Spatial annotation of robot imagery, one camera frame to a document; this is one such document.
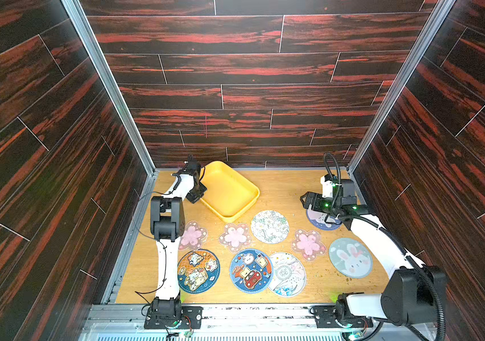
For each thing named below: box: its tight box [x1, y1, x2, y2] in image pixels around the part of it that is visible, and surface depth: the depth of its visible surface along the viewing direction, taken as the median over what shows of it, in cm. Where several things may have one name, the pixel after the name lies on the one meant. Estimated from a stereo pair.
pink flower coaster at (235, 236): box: [219, 223, 253, 254], surface depth 96 cm
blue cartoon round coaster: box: [228, 248, 274, 295], surface depth 86 cm
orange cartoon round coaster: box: [177, 248, 221, 295], surface depth 86 cm
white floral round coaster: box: [250, 209, 290, 245], surface depth 98 cm
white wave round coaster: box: [267, 252, 307, 298], surface depth 86 cm
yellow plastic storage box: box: [199, 160, 261, 224], surface depth 109 cm
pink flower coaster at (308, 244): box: [291, 228, 327, 262], surface depth 93 cm
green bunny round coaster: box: [328, 237, 374, 280], surface depth 88 cm
